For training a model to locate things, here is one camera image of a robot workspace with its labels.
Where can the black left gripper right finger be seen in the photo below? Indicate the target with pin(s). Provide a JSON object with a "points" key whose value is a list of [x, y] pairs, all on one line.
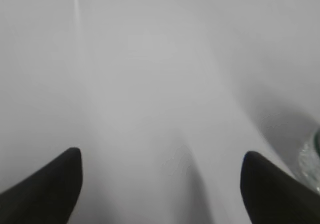
{"points": [[271, 196]]}

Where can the clear water bottle green label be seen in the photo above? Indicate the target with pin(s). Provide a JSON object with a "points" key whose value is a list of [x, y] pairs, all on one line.
{"points": [[308, 160]]}

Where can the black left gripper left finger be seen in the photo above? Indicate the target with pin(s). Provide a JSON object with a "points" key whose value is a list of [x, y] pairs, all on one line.
{"points": [[48, 195]]}

